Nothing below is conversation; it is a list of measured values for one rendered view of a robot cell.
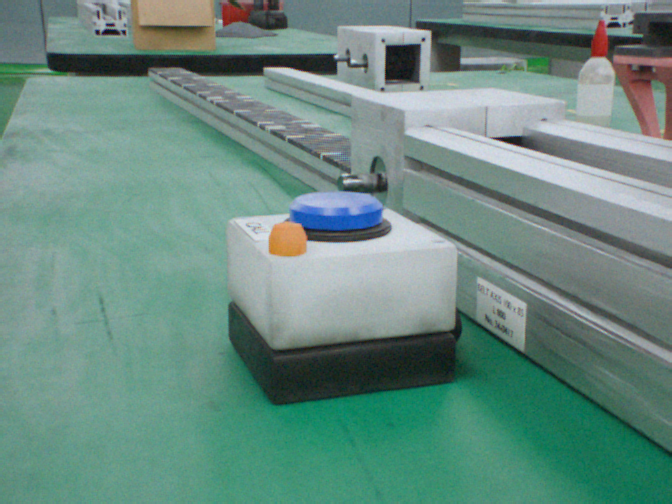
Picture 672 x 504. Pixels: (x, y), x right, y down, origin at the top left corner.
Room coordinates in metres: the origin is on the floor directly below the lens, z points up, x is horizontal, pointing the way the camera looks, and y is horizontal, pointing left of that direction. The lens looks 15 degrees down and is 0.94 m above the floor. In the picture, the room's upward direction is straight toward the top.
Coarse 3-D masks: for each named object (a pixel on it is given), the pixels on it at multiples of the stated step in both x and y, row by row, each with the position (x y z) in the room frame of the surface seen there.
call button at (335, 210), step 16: (320, 192) 0.43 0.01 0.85; (336, 192) 0.43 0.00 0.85; (352, 192) 0.43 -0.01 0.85; (304, 208) 0.41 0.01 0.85; (320, 208) 0.40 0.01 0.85; (336, 208) 0.40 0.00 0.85; (352, 208) 0.40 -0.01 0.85; (368, 208) 0.41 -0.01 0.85; (304, 224) 0.41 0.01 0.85; (320, 224) 0.40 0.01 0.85; (336, 224) 0.40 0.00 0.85; (352, 224) 0.40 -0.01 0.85; (368, 224) 0.41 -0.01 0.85
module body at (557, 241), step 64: (448, 128) 0.56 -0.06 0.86; (576, 128) 0.55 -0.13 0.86; (448, 192) 0.50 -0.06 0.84; (512, 192) 0.44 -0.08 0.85; (576, 192) 0.39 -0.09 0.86; (640, 192) 0.37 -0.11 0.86; (512, 256) 0.44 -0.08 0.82; (576, 256) 0.39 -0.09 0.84; (640, 256) 0.37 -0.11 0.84; (512, 320) 0.43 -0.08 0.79; (576, 320) 0.39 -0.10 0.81; (640, 320) 0.35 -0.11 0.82; (576, 384) 0.38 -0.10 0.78; (640, 384) 0.35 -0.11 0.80
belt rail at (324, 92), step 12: (264, 72) 1.72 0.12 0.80; (276, 72) 1.65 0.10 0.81; (288, 72) 1.64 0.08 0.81; (300, 72) 1.64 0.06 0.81; (264, 84) 1.72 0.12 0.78; (276, 84) 1.65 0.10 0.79; (288, 84) 1.61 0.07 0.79; (300, 84) 1.52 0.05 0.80; (312, 84) 1.47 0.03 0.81; (324, 84) 1.43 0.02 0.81; (336, 84) 1.43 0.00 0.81; (300, 96) 1.53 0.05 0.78; (312, 96) 1.47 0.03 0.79; (324, 96) 1.44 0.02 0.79; (336, 96) 1.36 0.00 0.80; (348, 96) 1.32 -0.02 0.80; (336, 108) 1.36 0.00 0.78; (348, 108) 1.32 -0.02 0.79
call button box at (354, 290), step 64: (256, 256) 0.39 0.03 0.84; (320, 256) 0.38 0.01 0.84; (384, 256) 0.39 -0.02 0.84; (448, 256) 0.39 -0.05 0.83; (256, 320) 0.39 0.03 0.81; (320, 320) 0.38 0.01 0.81; (384, 320) 0.39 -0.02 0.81; (448, 320) 0.39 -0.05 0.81; (320, 384) 0.38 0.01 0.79; (384, 384) 0.39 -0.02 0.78
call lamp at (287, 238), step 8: (280, 224) 0.38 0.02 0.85; (288, 224) 0.38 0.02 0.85; (296, 224) 0.38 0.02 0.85; (272, 232) 0.38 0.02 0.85; (280, 232) 0.38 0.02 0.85; (288, 232) 0.38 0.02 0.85; (296, 232) 0.38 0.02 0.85; (304, 232) 0.38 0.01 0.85; (272, 240) 0.38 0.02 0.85; (280, 240) 0.38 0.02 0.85; (288, 240) 0.38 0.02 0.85; (296, 240) 0.38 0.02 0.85; (304, 240) 0.38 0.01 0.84; (272, 248) 0.38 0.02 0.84; (280, 248) 0.38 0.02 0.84; (288, 248) 0.38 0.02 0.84; (296, 248) 0.38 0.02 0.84; (304, 248) 0.38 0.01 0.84
